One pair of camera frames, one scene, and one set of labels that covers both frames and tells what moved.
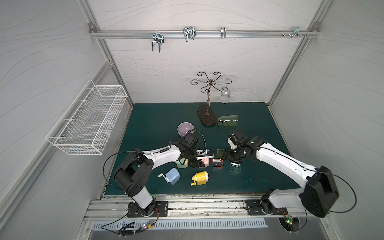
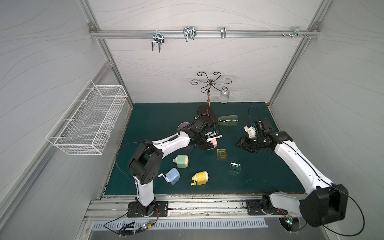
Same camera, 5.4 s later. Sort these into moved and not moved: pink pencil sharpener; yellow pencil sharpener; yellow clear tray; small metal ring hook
Moved: pink pencil sharpener
Not moved: small metal ring hook; yellow clear tray; yellow pencil sharpener
